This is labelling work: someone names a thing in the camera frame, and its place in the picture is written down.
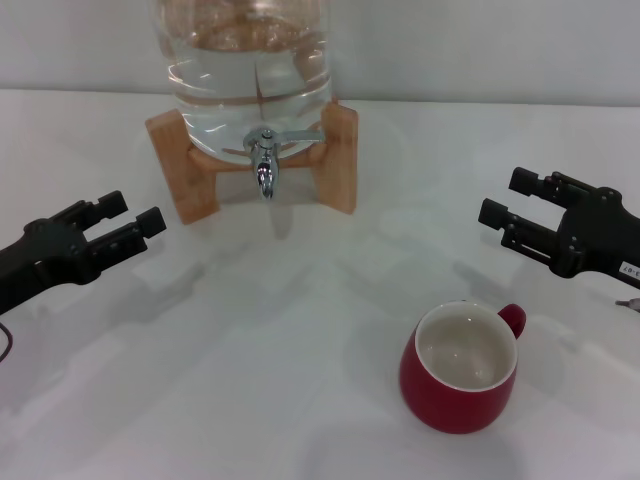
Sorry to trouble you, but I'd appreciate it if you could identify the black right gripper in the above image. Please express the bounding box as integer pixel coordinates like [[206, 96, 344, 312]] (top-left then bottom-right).
[[478, 167, 640, 291]]

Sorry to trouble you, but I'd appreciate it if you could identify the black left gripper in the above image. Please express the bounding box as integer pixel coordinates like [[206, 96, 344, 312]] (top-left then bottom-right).
[[0, 189, 168, 317]]

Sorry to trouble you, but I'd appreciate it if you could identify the chrome faucet with lever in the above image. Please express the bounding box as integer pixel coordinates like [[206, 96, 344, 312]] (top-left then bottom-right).
[[243, 127, 324, 202]]

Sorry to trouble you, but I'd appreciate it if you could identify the red ceramic cup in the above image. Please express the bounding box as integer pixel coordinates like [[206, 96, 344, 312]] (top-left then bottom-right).
[[398, 299, 528, 435]]

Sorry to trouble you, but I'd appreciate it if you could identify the wooden dispenser stand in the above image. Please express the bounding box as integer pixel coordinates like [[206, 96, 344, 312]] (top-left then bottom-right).
[[144, 99, 360, 226]]

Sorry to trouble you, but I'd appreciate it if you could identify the glass water dispenser jar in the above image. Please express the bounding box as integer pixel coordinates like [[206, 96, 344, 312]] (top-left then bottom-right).
[[158, 0, 334, 166]]

